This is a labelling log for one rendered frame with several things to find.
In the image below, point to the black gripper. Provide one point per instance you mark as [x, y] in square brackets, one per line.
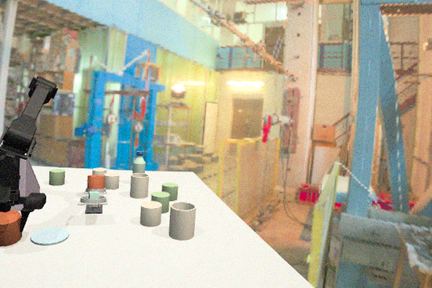
[31, 202]

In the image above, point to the grey cylinder with cream top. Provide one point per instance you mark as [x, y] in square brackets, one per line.
[111, 181]
[150, 215]

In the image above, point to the green cylinder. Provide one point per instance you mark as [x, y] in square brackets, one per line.
[57, 177]
[163, 198]
[172, 189]

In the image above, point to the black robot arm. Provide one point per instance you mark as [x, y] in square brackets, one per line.
[19, 139]

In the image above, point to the pale green bottle with blue cap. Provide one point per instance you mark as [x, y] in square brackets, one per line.
[139, 164]

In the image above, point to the brown cylinder with orange top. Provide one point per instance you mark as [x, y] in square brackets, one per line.
[96, 182]

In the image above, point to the grey open cylindrical cup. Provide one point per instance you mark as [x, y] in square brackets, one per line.
[139, 185]
[182, 220]

